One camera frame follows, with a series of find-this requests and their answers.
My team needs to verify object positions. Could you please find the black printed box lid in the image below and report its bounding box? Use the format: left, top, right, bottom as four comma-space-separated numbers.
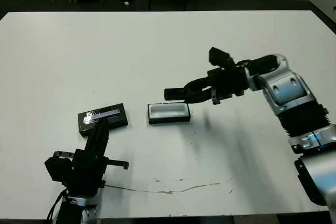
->
77, 103, 130, 138

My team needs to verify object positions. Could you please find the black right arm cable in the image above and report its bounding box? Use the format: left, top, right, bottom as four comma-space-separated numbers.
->
235, 58, 260, 69

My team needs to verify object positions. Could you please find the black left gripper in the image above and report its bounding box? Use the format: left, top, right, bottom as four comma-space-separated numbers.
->
53, 119, 130, 198

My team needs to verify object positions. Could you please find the black box base white insert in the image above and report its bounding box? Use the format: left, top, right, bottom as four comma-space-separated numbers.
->
147, 102, 191, 125

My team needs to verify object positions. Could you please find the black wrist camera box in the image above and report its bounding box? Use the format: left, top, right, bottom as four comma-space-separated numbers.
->
44, 156, 75, 183
208, 47, 236, 70

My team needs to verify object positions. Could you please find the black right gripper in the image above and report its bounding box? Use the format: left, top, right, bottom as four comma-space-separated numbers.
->
183, 66, 249, 105

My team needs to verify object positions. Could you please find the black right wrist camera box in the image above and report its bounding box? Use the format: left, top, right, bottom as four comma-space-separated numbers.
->
208, 47, 236, 70

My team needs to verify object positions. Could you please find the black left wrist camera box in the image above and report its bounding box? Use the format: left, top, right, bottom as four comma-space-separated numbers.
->
44, 156, 75, 183

